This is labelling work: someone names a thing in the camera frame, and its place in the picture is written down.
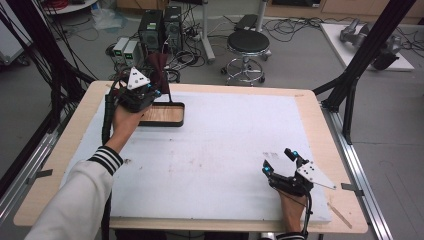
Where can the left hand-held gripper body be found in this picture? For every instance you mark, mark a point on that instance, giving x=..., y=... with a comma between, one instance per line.
x=135, y=96

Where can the wooden table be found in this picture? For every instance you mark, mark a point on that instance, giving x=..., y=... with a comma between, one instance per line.
x=333, y=133

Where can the large black computer tower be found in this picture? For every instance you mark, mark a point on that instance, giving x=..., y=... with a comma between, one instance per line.
x=150, y=33

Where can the black rack with wooden tray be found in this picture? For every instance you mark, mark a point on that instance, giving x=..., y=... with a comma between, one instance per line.
x=165, y=114

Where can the flat black floor device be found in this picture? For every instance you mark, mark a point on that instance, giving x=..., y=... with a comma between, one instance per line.
x=246, y=22

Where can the white foam mat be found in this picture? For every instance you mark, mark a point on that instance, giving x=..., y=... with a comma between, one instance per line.
x=216, y=180

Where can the aluminium rail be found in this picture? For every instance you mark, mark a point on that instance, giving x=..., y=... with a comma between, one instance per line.
x=360, y=173
x=20, y=173

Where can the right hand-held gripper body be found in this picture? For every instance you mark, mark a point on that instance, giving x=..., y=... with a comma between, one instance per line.
x=293, y=186

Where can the grey robot part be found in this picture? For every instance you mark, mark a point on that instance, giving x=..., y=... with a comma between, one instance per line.
x=355, y=33

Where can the black round stool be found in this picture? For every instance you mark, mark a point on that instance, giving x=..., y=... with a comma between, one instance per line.
x=248, y=41

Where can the round white table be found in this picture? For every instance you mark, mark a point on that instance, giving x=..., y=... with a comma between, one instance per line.
x=71, y=7

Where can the grey metal bracket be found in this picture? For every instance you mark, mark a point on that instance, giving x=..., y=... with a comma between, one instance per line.
x=351, y=189
x=40, y=175

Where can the white desk leg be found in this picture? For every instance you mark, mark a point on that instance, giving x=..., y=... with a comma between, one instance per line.
x=207, y=33

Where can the thin wooden stick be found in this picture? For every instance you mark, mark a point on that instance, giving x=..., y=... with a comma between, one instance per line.
x=340, y=215

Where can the person's right hand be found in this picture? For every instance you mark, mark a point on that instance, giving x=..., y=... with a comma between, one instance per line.
x=293, y=213

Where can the white power supply box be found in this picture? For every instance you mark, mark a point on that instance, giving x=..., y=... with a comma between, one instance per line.
x=120, y=48
x=131, y=53

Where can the black metal frame strut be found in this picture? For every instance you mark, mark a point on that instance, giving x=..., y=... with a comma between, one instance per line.
x=366, y=56

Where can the person's left hand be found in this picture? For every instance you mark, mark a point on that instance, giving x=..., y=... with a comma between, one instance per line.
x=126, y=125

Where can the clear plastic bag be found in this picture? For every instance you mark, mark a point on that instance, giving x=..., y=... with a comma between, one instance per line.
x=108, y=18

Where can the slim black computer tower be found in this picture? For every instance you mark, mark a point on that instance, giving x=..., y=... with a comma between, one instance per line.
x=173, y=28

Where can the white floor board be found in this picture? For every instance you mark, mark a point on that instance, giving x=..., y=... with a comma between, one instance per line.
x=340, y=50

